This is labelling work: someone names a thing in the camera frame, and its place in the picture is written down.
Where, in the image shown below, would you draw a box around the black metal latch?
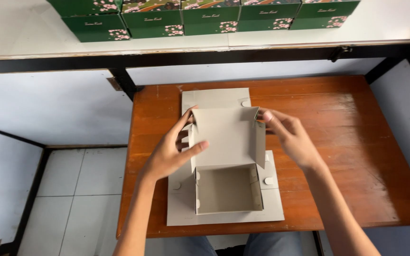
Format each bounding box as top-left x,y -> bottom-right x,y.
328,46 -> 353,63

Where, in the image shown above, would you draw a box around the grey cardboard box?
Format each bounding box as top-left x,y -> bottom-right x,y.
187,106 -> 267,216

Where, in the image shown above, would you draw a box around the black metal bench frame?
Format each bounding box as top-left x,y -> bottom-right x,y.
0,38 -> 410,104

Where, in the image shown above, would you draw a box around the person's right hand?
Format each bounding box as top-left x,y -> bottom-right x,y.
256,108 -> 325,171

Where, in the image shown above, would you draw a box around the person's blue jeans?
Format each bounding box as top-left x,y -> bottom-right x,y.
144,231 -> 306,256

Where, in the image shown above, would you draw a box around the stack of green floral boxes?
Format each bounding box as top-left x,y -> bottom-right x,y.
47,0 -> 361,43

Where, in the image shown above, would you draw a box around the flat grey cardboard sheet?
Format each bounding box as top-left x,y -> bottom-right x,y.
166,87 -> 285,227

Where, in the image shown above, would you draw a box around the person's left hand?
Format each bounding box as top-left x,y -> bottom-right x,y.
142,105 -> 210,182

